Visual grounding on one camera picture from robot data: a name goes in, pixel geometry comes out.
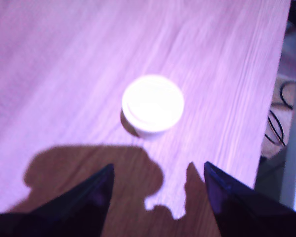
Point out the white coffee capsule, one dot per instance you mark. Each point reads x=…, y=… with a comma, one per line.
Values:
x=152, y=106

